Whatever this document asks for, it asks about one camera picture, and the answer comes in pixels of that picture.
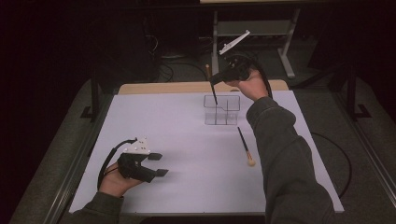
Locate clear acrylic organizer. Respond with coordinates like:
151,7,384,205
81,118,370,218
203,94,241,126

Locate tangled black floor cables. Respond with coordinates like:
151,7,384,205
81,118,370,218
155,46,219,82

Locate person's left hand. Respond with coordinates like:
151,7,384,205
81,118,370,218
98,161,144,199

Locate round beige tip makeup brush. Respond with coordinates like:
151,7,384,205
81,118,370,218
236,126,257,167

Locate wooden table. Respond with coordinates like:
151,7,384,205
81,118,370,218
117,79,290,96

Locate long black floor cable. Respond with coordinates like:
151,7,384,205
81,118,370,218
311,132,353,199

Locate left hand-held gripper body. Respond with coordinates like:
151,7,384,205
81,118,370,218
117,135,157,184

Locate thin black gold makeup brush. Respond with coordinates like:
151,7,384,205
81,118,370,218
205,63,219,105

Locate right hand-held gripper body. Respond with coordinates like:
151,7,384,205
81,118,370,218
214,29,252,83

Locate person's right hand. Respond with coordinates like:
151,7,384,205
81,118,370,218
224,68,269,102

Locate white board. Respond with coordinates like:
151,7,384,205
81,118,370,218
68,91,345,216

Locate white metal frame desk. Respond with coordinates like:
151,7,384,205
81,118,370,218
199,0,302,80

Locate black metal stand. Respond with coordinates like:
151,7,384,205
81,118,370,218
346,62,373,120
79,69,101,122

